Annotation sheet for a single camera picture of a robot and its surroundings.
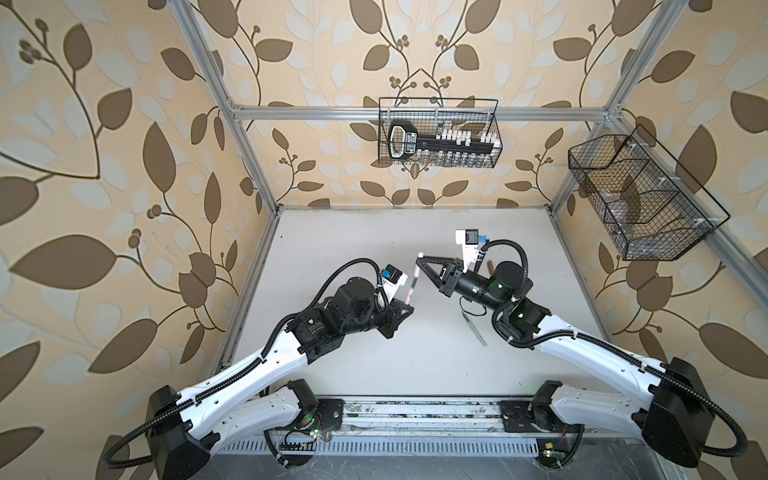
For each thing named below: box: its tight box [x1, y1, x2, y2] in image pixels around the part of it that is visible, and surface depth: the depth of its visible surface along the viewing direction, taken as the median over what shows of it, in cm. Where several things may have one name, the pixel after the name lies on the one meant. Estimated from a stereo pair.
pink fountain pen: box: [405, 264, 420, 305], surface depth 69 cm
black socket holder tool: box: [388, 120, 499, 166], surface depth 86 cm
